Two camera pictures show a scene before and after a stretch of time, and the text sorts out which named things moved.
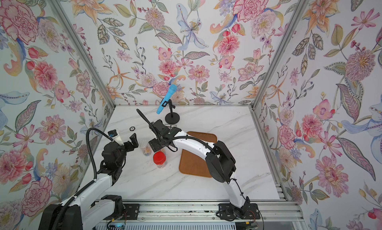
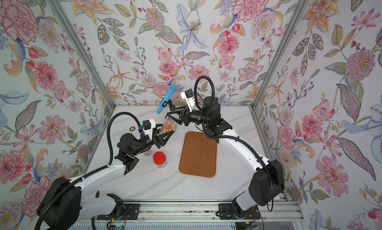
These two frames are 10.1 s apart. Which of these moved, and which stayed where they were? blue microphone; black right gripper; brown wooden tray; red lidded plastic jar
Moved: black right gripper
Stayed: brown wooden tray; red lidded plastic jar; blue microphone
